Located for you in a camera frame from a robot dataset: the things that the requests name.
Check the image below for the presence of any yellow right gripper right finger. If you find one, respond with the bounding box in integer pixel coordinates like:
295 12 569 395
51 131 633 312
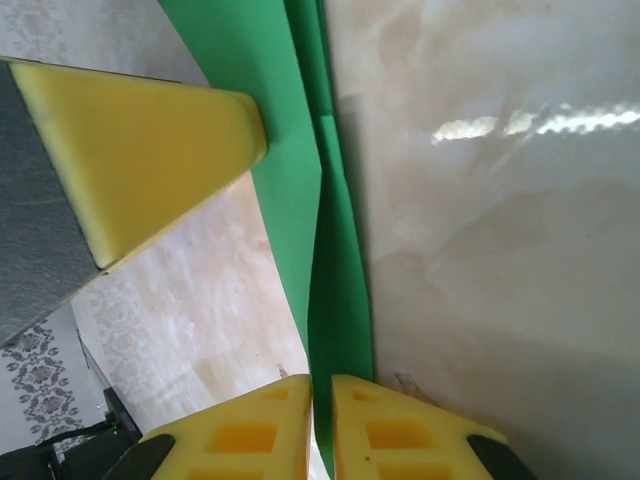
331 374 539 480

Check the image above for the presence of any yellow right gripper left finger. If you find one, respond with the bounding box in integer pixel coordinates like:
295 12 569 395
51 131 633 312
102 373 314 480

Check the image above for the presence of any aluminium table edge rail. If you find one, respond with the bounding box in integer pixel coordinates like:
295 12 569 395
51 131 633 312
74 327 144 446

